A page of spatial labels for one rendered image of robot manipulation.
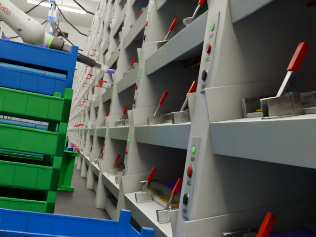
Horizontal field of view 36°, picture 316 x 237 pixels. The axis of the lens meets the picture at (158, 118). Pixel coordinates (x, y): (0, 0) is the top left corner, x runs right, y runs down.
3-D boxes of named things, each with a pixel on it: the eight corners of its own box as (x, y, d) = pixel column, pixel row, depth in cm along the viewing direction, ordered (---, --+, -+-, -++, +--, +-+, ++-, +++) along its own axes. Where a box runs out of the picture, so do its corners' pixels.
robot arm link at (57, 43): (46, 57, 239) (46, 54, 230) (55, 35, 240) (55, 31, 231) (58, 61, 240) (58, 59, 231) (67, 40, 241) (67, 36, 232)
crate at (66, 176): (18, 188, 231) (29, 191, 226) (25, 146, 232) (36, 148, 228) (62, 188, 256) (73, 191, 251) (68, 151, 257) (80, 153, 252)
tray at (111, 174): (121, 204, 147) (115, 159, 147) (103, 183, 206) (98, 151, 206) (185, 193, 151) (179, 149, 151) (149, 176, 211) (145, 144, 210)
